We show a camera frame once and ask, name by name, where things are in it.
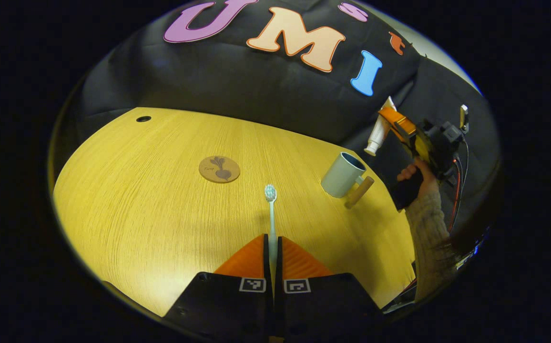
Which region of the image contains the round wooden coaster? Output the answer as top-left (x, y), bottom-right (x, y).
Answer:
top-left (198, 155), bottom-right (241, 184)

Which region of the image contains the light blue cup wooden handle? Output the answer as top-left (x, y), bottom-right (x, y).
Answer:
top-left (321, 151), bottom-right (375, 209)

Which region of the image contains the white toothpaste tube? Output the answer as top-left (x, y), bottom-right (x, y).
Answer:
top-left (364, 96), bottom-right (398, 157)

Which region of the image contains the black backdrop cloth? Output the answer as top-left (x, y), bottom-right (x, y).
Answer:
top-left (61, 0), bottom-right (501, 239)

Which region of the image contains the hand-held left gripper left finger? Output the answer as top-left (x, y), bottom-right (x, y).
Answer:
top-left (165, 233), bottom-right (274, 341)

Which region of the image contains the white toothbrush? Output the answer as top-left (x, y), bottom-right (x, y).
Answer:
top-left (265, 184), bottom-right (278, 286)

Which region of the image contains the red and black cable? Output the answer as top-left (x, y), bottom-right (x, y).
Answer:
top-left (449, 138), bottom-right (470, 234)

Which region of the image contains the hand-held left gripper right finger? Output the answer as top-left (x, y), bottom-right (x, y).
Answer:
top-left (275, 236), bottom-right (386, 340)

